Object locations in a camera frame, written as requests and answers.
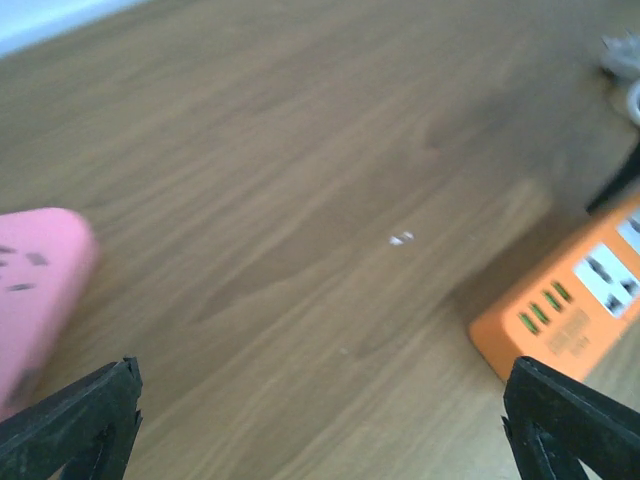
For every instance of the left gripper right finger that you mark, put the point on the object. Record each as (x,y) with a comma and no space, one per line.
(556,425)

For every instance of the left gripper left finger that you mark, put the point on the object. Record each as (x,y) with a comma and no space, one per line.
(86,430)

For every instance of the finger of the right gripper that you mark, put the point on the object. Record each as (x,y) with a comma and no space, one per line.
(627,174)

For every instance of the orange power strip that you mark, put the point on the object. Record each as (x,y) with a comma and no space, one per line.
(569,311)

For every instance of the pink triangular socket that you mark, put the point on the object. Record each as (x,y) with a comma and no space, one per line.
(47,258)

